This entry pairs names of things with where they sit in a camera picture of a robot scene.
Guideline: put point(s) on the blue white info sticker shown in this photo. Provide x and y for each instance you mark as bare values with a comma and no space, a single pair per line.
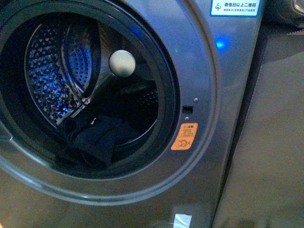
234,8

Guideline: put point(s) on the round silver drum cap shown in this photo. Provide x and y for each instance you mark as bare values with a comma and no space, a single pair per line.
122,63

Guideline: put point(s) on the grey front-load washing machine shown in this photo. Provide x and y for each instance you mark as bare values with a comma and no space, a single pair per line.
200,65

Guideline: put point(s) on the dark navy knit garment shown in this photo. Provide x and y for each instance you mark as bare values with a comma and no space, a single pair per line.
97,137

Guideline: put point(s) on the orange warning sticker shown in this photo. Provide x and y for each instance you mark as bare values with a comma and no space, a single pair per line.
185,137

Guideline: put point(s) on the white label sticker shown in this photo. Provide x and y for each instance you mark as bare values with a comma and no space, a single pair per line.
182,221

